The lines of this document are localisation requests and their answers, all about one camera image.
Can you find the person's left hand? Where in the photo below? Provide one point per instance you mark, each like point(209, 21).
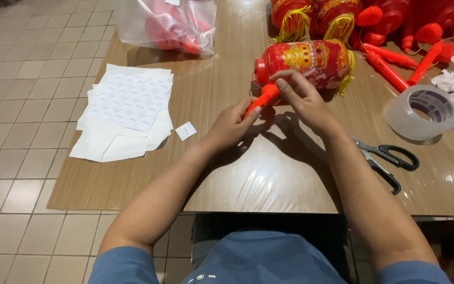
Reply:
point(229, 128)

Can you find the person's right hand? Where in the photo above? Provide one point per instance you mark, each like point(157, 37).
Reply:
point(309, 104)

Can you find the red printed lantern with tassels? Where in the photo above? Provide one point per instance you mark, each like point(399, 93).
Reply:
point(313, 59)

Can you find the small white sticker piece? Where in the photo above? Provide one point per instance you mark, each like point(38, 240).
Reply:
point(185, 131)

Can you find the clear plastic bag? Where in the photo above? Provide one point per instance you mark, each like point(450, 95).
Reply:
point(270, 185)

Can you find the red lantern with yellow fringe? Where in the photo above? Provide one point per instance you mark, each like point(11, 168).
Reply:
point(290, 15)
point(337, 17)

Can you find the clear packing tape roll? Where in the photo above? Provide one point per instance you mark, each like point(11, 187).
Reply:
point(402, 118)

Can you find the pile of white sticker sheets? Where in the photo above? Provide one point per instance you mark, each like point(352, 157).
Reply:
point(126, 114)

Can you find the clear bag of red parts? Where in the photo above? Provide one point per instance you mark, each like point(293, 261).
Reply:
point(168, 25)

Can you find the heap of red lantern parts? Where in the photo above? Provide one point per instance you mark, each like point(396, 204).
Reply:
point(416, 19)

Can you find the person's blue shirt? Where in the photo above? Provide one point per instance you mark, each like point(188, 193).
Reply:
point(262, 260)

